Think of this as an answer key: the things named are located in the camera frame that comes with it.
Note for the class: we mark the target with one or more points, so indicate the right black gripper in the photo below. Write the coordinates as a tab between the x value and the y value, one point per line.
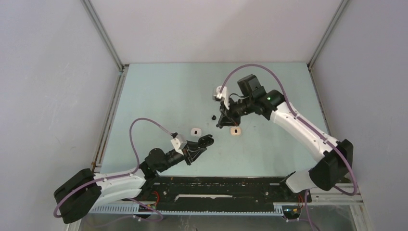
226	121

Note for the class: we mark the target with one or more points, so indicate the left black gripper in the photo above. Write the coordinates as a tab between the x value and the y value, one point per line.
189	150

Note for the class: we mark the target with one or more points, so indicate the black earbud charging case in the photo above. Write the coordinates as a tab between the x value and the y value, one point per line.
206	140

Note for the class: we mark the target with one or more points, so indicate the white earbud charging case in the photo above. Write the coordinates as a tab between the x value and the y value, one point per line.
196	132

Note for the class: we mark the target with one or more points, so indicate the beige earbud charging case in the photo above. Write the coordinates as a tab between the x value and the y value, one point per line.
235	131

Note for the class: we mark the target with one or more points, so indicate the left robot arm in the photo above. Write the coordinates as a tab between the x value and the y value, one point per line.
87	190

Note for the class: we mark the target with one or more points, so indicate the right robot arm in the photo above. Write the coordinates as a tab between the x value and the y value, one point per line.
332	156

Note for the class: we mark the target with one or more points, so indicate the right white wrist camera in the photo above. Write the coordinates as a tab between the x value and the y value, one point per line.
221	94

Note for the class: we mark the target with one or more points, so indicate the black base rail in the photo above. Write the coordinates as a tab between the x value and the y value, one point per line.
220	194

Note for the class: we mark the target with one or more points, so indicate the aluminium frame post right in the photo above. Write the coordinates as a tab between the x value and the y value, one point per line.
329	30

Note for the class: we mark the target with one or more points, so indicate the aluminium frame post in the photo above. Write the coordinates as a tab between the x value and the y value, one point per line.
329	30
94	17

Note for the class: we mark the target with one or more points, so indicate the aluminium frame post left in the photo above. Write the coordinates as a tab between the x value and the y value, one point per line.
94	17

